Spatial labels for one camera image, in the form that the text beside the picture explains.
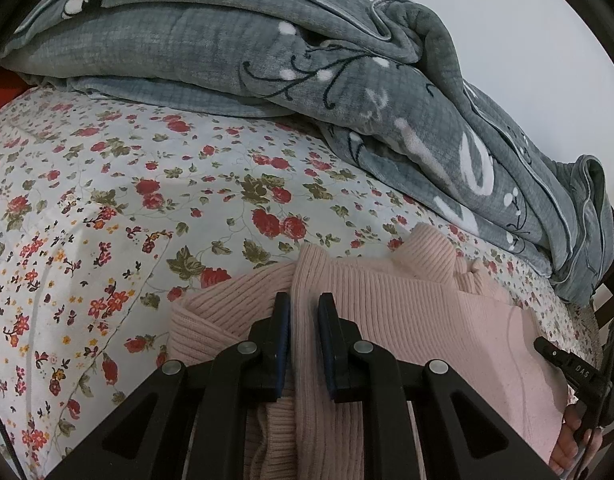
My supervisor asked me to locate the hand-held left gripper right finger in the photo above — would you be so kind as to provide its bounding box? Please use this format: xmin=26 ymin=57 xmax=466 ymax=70
xmin=318 ymin=293 xmax=558 ymax=480

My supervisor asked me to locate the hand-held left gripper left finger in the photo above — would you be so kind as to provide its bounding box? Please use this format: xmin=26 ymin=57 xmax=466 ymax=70
xmin=47 ymin=291 xmax=293 ymax=480

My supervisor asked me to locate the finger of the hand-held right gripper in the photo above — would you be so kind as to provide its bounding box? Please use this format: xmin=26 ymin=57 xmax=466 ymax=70
xmin=534 ymin=337 xmax=608 ymax=397

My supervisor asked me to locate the pink knit sweater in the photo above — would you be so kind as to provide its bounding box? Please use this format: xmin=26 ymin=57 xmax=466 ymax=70
xmin=168 ymin=224 xmax=570 ymax=480

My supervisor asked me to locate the person's right hand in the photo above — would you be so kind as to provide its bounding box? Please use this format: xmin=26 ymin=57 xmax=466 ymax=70
xmin=550 ymin=402 xmax=604 ymax=479

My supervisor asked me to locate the floral bed sheet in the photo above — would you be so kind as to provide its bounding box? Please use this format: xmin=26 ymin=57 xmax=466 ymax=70
xmin=0 ymin=85 xmax=595 ymax=480

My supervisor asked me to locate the grey floral blanket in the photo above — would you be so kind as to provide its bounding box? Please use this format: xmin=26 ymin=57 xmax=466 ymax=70
xmin=0 ymin=0 xmax=614 ymax=306

